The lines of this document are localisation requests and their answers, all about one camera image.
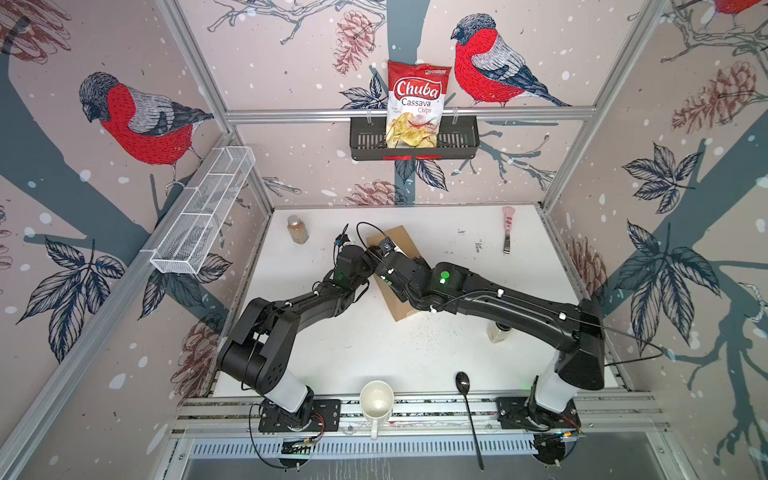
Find brown cardboard express box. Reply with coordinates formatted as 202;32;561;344
363;225;420;322

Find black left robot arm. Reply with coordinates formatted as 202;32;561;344
216;244;382;425

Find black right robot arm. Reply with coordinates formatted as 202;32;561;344
375;251;605;413

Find brown spice jar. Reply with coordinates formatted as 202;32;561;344
287;215;309;244

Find black lid glass jar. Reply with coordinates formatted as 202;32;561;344
487;323;512;344

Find black long spoon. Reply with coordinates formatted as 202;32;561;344
455;371;485;471

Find cream ceramic mug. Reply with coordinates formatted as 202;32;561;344
359;380;395;441

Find Chuba cassava chips bag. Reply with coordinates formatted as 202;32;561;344
385;61;451;148

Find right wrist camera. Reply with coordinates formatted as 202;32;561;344
378;237;397;257

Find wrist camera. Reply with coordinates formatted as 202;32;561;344
378;237;397;257
334;233;350;248

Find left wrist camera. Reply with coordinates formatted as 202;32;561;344
334;233;350;248

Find black wire wall basket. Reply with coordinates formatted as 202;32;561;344
350;114;479;161

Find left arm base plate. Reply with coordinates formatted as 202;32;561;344
258;398;341;433

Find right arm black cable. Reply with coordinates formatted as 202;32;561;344
575;311;666;368

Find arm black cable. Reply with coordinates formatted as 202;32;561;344
575;311;666;368
247;401;325;471

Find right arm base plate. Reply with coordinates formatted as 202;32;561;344
495;397;581;433

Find white wire mesh shelf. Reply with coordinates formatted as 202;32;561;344
150;146;255;275

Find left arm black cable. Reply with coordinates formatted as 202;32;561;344
247;401;325;471

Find aluminium front rail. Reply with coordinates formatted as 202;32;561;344
169;388;671;439

